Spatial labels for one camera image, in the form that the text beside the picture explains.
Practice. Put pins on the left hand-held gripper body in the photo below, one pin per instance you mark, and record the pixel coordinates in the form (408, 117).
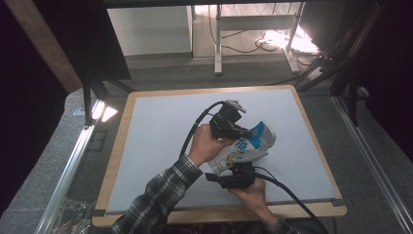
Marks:
(224, 122)

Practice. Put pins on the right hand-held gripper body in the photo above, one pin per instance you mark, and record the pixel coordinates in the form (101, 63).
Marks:
(242, 177)

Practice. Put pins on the blue and white milk carton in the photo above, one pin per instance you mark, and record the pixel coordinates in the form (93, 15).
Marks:
(227, 156)

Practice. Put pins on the clear cup with white lid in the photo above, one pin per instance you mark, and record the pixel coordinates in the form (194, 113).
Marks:
(269, 138)

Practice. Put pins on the person's right hand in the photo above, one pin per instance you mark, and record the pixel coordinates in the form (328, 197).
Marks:
(256, 198)

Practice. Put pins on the person's left hand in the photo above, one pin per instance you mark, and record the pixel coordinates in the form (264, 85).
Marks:
(204, 144)

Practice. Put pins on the white table mat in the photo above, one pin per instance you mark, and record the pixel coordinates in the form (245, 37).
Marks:
(162, 113)

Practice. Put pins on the black tripod stand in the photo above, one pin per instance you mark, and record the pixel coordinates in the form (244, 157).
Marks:
(353, 104)

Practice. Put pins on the white cabinet panel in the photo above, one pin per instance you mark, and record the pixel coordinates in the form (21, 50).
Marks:
(149, 31)

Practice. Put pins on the black metal stand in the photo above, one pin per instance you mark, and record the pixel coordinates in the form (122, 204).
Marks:
(87, 104)

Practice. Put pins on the clear plastic bag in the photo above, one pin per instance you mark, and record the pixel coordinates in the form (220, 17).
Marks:
(69, 216)

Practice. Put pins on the black board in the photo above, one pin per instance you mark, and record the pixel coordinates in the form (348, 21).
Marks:
(97, 39)

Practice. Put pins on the brown wooden beam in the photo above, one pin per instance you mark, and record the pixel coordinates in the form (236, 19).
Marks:
(48, 45)

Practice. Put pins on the white metal desk frame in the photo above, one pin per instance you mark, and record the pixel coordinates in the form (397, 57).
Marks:
(256, 22)

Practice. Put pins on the aluminium rail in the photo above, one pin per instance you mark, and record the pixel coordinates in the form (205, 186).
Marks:
(370, 159)
(69, 172)

